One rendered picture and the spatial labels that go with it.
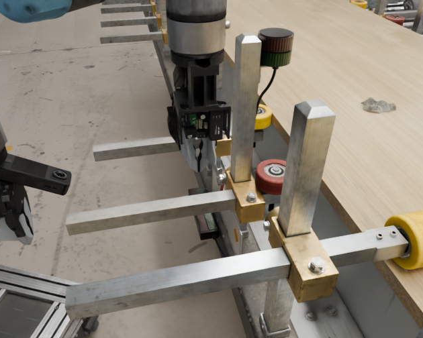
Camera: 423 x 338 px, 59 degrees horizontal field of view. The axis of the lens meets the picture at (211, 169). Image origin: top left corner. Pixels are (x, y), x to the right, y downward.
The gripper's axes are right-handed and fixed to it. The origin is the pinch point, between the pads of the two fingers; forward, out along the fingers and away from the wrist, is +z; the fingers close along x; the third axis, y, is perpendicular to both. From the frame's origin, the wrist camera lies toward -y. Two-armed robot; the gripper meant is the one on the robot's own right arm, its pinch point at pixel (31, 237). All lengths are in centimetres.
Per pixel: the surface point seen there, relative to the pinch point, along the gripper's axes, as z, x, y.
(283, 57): -31, -1, -47
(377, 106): -9, -19, -83
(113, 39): 2, -124, -17
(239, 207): -3.1, 3.7, -39.8
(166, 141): -2.5, -24.5, -29.1
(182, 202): -3.3, 0.2, -29.1
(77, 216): -3.2, -0.5, -9.0
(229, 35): -7, -88, -62
